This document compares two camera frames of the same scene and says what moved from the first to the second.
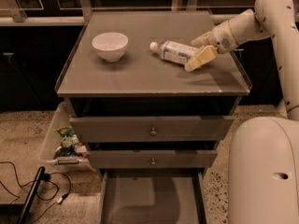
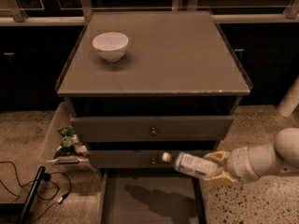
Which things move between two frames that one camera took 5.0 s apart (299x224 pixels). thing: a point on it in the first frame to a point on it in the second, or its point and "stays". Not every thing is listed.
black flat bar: (31, 196) stays
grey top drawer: (153, 129) stays
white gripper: (220, 37) to (237, 163)
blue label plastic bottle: (175, 51) to (190, 163)
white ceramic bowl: (111, 46) stays
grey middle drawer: (153, 160) stays
